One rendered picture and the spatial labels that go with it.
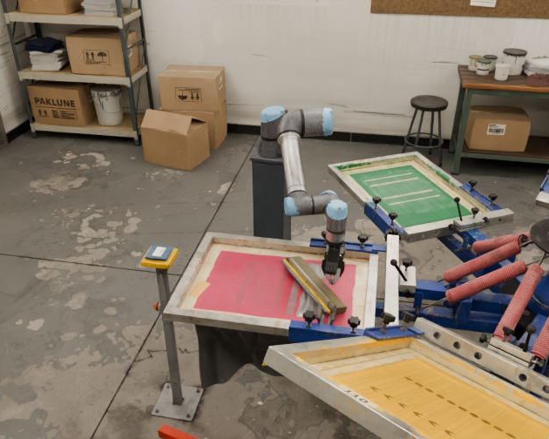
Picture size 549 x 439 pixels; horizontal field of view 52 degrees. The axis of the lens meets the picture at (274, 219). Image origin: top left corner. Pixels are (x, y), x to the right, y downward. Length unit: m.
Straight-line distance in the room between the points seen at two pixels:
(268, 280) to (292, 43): 3.81
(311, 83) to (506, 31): 1.87
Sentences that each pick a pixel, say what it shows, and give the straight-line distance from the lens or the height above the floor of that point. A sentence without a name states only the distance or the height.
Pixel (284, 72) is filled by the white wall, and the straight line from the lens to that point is 5.96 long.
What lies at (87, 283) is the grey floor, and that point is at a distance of 4.14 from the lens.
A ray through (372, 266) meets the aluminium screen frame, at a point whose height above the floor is 0.99.
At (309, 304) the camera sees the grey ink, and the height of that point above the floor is 0.96.
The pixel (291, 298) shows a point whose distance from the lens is 2.29.
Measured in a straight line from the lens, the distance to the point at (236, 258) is 2.52.
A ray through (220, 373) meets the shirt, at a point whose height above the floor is 0.62.
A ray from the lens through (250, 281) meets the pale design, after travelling 2.37.
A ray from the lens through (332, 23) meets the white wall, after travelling 5.78.
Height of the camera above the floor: 2.39
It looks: 31 degrees down
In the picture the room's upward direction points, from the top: straight up
